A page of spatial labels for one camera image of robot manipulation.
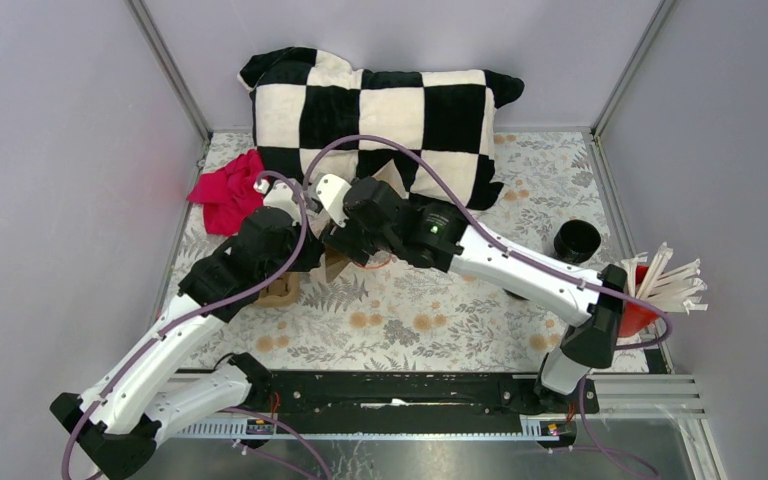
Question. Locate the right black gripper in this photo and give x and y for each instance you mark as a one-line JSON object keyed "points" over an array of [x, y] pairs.
{"points": [[342, 238]]}

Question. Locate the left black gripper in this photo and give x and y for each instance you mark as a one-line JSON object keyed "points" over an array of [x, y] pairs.
{"points": [[313, 249]]}

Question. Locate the stack of black cups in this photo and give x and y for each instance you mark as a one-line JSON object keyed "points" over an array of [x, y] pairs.
{"points": [[576, 241]]}

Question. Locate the brown cardboard cup carrier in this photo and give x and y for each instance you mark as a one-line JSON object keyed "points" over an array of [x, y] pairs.
{"points": [[282, 292]]}

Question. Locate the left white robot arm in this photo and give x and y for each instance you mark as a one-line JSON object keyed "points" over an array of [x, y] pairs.
{"points": [[121, 421]]}

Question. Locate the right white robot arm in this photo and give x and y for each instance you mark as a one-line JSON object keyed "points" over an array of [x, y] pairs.
{"points": [[586, 300]]}

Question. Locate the floral table mat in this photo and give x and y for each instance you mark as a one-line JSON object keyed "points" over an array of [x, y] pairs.
{"points": [[395, 317]]}

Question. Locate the pink cloth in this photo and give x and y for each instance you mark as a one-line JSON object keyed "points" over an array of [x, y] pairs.
{"points": [[227, 195]]}

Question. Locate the black white checkered pillow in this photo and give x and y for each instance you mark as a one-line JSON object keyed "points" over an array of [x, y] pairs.
{"points": [[303, 99]]}

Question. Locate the red cup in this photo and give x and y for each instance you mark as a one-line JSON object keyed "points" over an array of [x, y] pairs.
{"points": [[634, 319]]}

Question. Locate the white wrapped straws bundle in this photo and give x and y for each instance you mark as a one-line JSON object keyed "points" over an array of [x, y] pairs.
{"points": [[676, 290]]}

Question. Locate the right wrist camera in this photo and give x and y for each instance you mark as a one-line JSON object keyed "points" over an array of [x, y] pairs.
{"points": [[330, 191]]}

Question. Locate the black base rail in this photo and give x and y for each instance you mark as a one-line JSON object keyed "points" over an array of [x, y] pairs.
{"points": [[372, 402]]}

